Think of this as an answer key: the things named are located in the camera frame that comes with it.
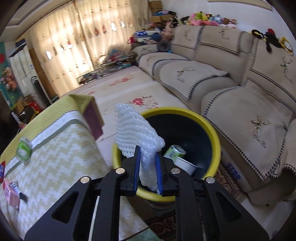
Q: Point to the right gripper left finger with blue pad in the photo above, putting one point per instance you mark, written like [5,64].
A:
[90,208]

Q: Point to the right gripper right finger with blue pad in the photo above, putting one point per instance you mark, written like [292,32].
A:
[204,209]

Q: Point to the white foam net wrap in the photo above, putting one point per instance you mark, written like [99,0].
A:
[132,130]

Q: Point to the pink strawberry milk carton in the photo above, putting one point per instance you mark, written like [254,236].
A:
[11,195]

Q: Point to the yellow rim trash bin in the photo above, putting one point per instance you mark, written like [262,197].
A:
[178,126]

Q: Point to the green white can in bin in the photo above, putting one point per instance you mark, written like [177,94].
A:
[174,151]

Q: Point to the white cup in bin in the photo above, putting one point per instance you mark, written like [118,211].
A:
[185,165]

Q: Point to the floral beige floor mat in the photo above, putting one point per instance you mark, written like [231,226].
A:
[131,86]

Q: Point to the green patterned table cloth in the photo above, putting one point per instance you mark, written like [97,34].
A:
[64,149]

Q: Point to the cluttered glass low table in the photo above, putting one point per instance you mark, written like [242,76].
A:
[111,65]

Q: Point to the green label plastic bottle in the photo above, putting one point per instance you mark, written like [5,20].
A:
[24,150]

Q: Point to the beige covered sofa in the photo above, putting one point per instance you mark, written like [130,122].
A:
[245,92]

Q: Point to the pile of plush toys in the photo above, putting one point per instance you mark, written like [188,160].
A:
[164,31]

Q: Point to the black tower fan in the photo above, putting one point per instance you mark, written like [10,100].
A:
[41,92]

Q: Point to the cream embroidered curtains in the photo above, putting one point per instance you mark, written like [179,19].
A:
[73,39]

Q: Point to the red tray with blue pack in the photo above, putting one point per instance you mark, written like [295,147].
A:
[2,170]

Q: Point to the stacked cardboard boxes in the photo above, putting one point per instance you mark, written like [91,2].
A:
[158,13]

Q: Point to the artificial flower decoration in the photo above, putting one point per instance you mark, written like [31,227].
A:
[8,79]

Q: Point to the black plush toy on sofa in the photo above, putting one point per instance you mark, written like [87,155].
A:
[269,37]

